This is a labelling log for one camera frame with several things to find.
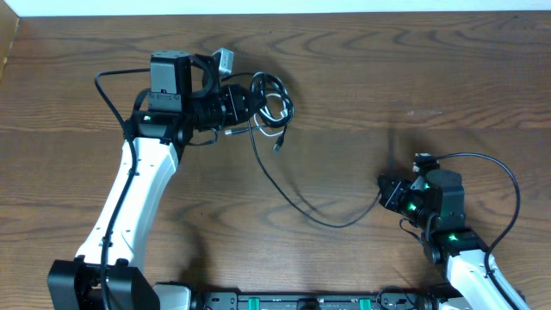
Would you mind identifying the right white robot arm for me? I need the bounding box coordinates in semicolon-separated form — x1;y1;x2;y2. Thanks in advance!
377;169;529;309

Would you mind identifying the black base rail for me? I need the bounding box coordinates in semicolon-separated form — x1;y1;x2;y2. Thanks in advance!
189;288;444;310

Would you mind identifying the long black cable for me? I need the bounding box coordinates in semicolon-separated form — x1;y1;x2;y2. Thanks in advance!
246;124;382;229

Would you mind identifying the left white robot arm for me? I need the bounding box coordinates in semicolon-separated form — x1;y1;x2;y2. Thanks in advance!
47;48;265;309

